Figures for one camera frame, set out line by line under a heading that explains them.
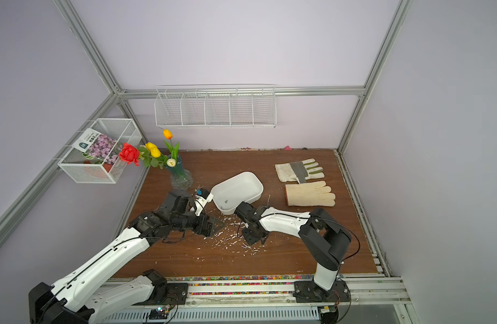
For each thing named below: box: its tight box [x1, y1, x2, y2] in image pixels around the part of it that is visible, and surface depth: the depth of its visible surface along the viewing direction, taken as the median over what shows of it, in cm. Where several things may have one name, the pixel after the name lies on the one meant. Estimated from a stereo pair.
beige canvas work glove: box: [284, 180, 337, 208], surface depth 102 cm
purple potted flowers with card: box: [72, 127, 121, 173], surface depth 75 cm
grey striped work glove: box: [274, 157, 325, 184], surface depth 114 cm
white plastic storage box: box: [211, 171, 265, 215], surface depth 104 cm
